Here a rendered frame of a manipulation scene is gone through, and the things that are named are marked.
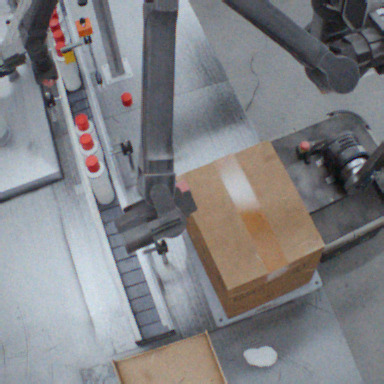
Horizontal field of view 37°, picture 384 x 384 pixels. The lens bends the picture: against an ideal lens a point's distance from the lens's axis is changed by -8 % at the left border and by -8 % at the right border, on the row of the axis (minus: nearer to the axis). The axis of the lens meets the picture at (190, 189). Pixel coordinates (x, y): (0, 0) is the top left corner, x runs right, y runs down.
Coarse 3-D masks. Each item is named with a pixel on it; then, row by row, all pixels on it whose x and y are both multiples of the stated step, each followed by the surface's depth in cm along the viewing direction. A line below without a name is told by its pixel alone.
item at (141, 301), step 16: (64, 16) 201; (48, 32) 198; (80, 96) 184; (80, 112) 182; (96, 128) 179; (112, 208) 167; (112, 224) 165; (112, 240) 163; (128, 256) 160; (128, 272) 159; (128, 288) 156; (144, 288) 156; (144, 304) 154; (144, 320) 152; (160, 320) 152; (144, 336) 150
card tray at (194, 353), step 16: (208, 336) 150; (144, 352) 153; (160, 352) 153; (176, 352) 152; (192, 352) 152; (208, 352) 152; (128, 368) 151; (144, 368) 151; (160, 368) 151; (176, 368) 150; (192, 368) 150; (208, 368) 150
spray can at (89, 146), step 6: (84, 138) 153; (90, 138) 153; (84, 144) 153; (90, 144) 154; (96, 144) 157; (84, 150) 156; (90, 150) 156; (96, 150) 157; (84, 156) 157; (96, 156) 158; (102, 156) 162; (108, 174) 171
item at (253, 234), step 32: (224, 160) 144; (256, 160) 143; (192, 192) 141; (224, 192) 140; (256, 192) 140; (288, 192) 139; (192, 224) 146; (224, 224) 137; (256, 224) 136; (288, 224) 136; (224, 256) 133; (256, 256) 133; (288, 256) 132; (320, 256) 139; (224, 288) 135; (256, 288) 138; (288, 288) 152
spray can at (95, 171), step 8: (88, 160) 150; (96, 160) 150; (88, 168) 151; (96, 168) 151; (104, 168) 154; (88, 176) 153; (96, 176) 153; (104, 176) 155; (96, 184) 156; (104, 184) 158; (96, 192) 161; (104, 192) 161; (112, 192) 165; (104, 200) 165; (112, 200) 167
